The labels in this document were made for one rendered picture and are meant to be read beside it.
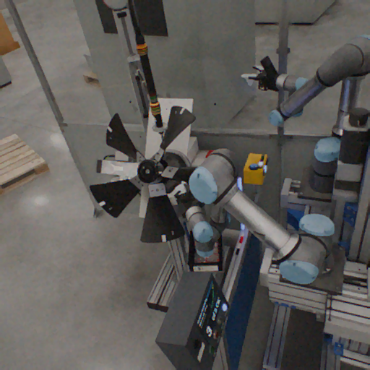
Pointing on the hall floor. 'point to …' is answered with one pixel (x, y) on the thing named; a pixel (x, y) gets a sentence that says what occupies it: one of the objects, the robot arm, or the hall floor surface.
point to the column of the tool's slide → (128, 66)
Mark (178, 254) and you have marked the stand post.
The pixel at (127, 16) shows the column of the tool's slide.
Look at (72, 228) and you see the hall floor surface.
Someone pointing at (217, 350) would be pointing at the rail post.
